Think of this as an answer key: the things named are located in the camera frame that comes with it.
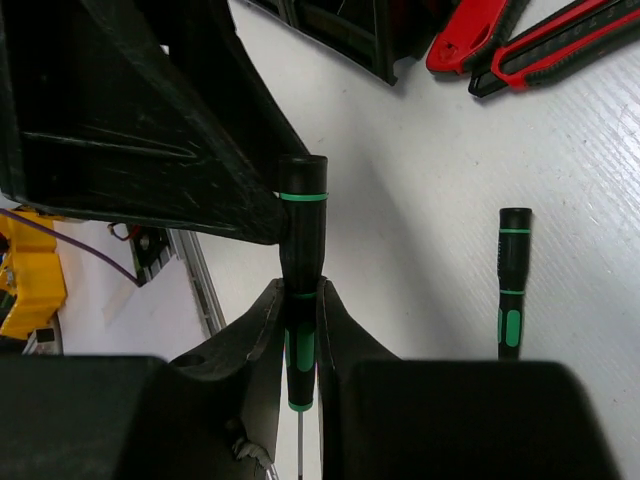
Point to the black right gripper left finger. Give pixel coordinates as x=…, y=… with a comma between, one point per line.
x=211, y=413

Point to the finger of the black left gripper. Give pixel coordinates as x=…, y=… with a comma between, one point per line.
x=255, y=119
x=113, y=111

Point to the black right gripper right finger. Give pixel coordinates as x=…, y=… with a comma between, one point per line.
x=382, y=417

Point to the green black precision screwdriver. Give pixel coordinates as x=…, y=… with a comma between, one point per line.
x=513, y=261
x=303, y=193

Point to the black three-compartment tray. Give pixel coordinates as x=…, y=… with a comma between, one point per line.
x=374, y=34

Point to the yellow connector block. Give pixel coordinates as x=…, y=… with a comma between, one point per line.
x=31, y=273

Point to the red black utility knife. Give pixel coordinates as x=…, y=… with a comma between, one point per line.
x=474, y=31

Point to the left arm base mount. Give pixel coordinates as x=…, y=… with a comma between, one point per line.
x=151, y=248

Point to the aluminium front rail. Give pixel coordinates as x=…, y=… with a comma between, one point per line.
x=187, y=248

